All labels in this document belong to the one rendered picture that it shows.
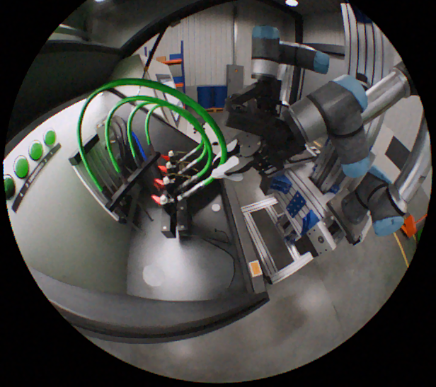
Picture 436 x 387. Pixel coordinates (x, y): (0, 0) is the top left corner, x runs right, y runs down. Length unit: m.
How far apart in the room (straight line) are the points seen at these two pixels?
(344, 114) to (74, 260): 0.68
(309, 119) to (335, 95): 0.06
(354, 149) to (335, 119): 0.07
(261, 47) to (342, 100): 0.23
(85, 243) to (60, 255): 0.12
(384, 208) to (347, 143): 0.29
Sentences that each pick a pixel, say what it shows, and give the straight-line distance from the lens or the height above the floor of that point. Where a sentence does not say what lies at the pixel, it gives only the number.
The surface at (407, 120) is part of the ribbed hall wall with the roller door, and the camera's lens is 6.17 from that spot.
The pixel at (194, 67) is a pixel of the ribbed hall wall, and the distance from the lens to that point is 6.76.
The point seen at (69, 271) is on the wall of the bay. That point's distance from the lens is 0.48.
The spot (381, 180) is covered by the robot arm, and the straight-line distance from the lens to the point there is 0.56.
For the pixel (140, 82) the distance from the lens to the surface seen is 0.24.
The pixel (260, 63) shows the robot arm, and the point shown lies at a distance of 0.36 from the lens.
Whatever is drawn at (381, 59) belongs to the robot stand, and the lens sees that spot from 0.80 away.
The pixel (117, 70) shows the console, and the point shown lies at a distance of 0.68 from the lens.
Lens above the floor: 1.39
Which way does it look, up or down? 41 degrees down
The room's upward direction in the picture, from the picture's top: straight up
